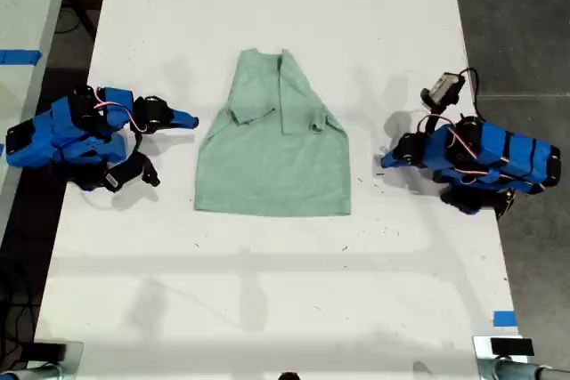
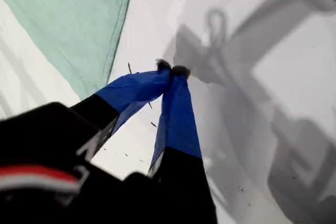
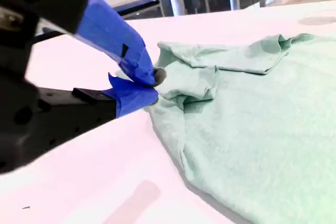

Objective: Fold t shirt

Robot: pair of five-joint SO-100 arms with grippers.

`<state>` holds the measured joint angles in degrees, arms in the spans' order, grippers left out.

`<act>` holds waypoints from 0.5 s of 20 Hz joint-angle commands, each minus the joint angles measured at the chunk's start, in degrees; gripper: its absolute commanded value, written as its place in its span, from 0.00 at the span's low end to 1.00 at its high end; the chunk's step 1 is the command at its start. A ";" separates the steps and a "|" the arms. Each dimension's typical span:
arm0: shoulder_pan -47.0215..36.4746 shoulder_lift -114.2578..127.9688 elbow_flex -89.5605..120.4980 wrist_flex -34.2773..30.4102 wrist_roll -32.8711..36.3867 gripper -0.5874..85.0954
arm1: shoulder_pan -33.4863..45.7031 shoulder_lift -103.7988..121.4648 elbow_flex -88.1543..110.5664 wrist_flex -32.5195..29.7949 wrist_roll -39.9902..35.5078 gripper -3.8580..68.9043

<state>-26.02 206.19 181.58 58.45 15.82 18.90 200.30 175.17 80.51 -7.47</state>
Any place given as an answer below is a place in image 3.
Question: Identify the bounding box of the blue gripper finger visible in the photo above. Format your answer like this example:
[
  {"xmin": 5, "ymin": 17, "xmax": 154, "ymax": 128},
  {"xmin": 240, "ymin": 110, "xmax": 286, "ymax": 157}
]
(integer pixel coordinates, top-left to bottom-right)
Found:
[
  {"xmin": 0, "ymin": 0, "xmax": 167, "ymax": 88},
  {"xmin": 39, "ymin": 72, "xmax": 159, "ymax": 156}
]

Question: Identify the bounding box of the pale green T-shirt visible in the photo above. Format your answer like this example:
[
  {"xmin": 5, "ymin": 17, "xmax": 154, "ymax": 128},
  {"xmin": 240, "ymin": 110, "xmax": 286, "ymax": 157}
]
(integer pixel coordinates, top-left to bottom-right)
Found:
[{"xmin": 149, "ymin": 33, "xmax": 336, "ymax": 224}]

